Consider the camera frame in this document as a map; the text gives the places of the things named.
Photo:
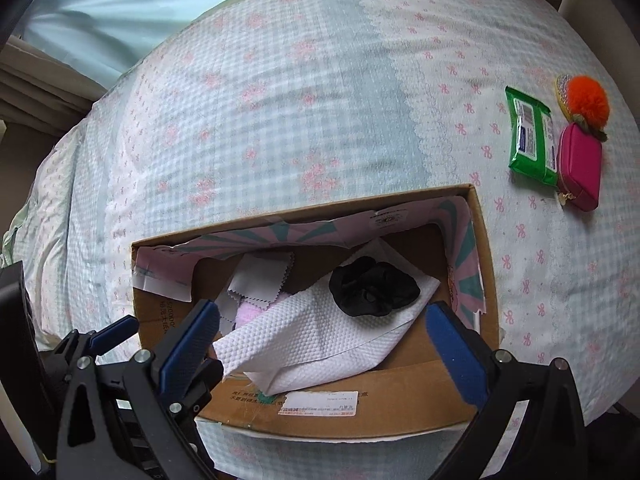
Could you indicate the black scrunchie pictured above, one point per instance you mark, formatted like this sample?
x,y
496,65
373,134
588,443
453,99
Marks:
x,y
371,287

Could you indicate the grey cleaning cloth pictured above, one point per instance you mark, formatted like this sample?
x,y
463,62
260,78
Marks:
x,y
257,276

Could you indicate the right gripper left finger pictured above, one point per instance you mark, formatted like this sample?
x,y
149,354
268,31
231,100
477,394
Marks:
x,y
183,350

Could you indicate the light blue sheet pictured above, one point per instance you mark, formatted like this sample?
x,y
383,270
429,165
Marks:
x,y
102,39

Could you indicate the cardboard box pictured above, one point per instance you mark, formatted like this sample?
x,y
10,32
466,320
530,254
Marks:
x,y
441,231

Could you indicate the left brown curtain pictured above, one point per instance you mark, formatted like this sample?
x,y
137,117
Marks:
x,y
42,93

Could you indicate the white paper towel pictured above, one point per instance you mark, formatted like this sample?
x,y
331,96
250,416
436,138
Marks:
x,y
306,340

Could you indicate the green wet wipes pack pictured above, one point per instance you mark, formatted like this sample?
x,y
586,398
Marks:
x,y
533,146

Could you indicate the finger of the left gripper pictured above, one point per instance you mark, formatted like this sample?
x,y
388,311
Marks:
x,y
113,335

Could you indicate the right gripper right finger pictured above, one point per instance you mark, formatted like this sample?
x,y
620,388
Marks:
x,y
462,350

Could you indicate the orange pompom glitter scrubber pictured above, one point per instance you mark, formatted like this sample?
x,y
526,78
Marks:
x,y
584,102

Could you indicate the magenta pouch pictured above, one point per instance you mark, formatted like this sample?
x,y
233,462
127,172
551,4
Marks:
x,y
579,168

